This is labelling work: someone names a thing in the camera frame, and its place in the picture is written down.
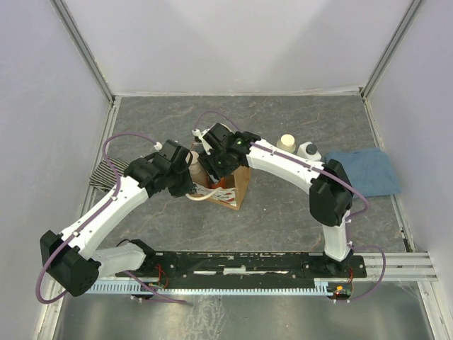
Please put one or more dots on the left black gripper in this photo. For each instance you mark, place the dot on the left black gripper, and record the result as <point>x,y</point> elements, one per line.
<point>187,188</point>

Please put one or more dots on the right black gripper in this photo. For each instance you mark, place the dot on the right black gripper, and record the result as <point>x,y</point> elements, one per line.
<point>207,160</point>

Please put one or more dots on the blue orange spray bottle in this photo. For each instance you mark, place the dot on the blue orange spray bottle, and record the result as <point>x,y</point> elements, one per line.
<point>222,183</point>

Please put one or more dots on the watermelon print canvas bag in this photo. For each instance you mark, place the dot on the watermelon print canvas bag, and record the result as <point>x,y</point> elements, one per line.
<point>231,197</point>

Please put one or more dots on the black white striped cloth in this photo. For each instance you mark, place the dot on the black white striped cloth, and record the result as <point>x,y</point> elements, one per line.
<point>103,177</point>

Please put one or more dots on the white square bottle dark cap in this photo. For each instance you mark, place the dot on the white square bottle dark cap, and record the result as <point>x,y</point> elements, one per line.
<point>310,151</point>

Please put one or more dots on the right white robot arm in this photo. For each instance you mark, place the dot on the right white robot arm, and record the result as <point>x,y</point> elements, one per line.
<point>329,192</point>

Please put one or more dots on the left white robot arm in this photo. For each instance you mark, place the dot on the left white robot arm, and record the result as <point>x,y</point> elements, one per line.
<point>73,258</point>

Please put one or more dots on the pink beige bottle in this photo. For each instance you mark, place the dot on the pink beige bottle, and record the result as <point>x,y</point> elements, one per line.
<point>197,172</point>

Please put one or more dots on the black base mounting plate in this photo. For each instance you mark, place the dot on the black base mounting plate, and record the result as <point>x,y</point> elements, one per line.
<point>181,264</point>

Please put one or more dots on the blue folded cloth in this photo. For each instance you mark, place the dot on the blue folded cloth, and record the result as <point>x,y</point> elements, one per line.
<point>369,170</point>

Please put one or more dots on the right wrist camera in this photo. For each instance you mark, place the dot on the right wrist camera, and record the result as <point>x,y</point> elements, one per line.
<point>217,136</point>

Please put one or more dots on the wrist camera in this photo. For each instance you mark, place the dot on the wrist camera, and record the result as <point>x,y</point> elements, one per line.
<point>173,152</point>
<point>217,136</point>

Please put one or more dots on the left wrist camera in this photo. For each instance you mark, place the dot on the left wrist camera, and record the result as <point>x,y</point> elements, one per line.
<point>173,152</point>

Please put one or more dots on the right aluminium frame post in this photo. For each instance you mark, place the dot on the right aluminium frame post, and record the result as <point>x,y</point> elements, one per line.
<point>391,47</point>

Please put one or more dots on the aluminium frame post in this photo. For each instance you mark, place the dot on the aluminium frame post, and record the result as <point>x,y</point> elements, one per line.
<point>81,45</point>
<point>391,47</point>

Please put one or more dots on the light blue cable duct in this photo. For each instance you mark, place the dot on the light blue cable duct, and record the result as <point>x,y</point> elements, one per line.
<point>221,285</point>

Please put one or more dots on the left aluminium frame post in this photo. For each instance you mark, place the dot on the left aluminium frame post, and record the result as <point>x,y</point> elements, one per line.
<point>81,45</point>

